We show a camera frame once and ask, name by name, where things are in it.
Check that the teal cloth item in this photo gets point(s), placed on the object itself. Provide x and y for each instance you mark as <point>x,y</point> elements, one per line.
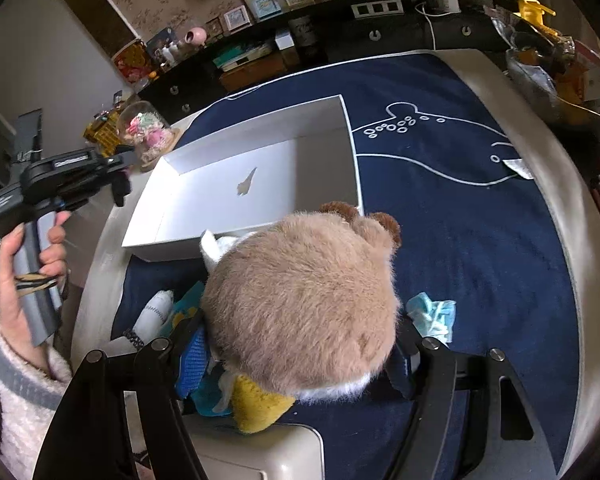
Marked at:
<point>208,393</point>

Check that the cluttered side table items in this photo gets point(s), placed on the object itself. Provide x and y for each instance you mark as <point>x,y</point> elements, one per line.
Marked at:
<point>555,61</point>

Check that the light blue cloth item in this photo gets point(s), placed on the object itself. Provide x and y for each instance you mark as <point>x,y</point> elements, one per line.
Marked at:
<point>432,318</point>

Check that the navy blue blanket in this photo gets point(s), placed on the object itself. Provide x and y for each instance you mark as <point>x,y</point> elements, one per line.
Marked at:
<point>436,137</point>

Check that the person's left hand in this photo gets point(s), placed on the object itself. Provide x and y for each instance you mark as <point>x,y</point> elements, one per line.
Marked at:
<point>14,324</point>

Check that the beige plastic bin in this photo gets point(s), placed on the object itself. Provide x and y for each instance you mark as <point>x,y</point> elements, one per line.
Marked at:
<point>282,451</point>

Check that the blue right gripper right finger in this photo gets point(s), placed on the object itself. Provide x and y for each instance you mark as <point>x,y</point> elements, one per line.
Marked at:
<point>404,358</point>

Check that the white cardboard box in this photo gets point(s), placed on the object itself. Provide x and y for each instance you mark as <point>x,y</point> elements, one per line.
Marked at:
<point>245,177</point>

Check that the glass dome with pink flowers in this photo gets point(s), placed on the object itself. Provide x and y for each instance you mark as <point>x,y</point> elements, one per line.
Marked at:
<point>142,127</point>

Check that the pink fluffy left sleeve forearm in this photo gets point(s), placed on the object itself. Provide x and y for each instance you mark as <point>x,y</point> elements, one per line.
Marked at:
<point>29,399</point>

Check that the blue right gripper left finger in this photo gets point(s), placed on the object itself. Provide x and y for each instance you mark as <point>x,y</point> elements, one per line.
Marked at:
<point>193,363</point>

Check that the brown white round plush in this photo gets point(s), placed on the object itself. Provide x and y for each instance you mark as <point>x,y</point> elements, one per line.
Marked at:
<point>307,307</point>

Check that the large white plush toy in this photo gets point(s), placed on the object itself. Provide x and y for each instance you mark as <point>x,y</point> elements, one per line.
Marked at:
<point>213,249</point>

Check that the white plush with bead necklace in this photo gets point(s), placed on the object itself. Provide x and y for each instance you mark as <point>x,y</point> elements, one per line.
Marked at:
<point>150,321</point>

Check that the yellow green white plush doll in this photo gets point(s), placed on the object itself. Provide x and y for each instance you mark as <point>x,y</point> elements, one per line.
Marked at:
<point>253,408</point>

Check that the yellow plastic crate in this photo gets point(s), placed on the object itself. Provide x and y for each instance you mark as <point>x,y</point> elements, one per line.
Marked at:
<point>102,131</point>

